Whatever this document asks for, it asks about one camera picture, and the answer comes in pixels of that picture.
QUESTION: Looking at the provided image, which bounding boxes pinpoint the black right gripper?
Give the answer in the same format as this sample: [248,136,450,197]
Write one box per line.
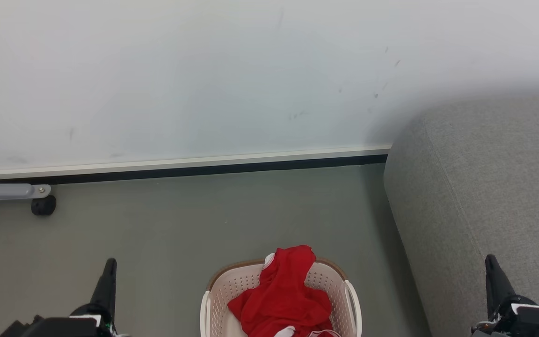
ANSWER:
[472,254,539,337]

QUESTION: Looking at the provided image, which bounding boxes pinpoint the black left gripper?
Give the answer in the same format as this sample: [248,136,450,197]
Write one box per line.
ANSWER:
[70,258,117,337]

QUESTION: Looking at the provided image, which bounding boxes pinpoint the red and white garment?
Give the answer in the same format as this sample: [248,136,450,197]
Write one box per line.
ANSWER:
[227,245,341,337]

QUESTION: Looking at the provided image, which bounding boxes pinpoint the grey fabric sofa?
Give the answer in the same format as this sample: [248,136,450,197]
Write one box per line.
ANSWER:
[383,91,539,337]

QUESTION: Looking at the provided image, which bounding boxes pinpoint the black caster wheel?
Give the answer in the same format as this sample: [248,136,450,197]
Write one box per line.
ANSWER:
[31,195,57,217]

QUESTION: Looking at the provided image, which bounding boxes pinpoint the beige perforated laundry basket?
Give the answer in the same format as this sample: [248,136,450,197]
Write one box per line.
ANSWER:
[199,257,363,337]

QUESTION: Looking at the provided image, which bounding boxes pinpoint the grey metal stand leg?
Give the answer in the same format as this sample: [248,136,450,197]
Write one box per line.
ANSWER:
[0,173,52,203]

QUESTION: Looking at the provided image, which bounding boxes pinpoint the white and black baseboard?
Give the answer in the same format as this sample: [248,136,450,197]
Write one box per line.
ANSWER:
[0,145,392,184]

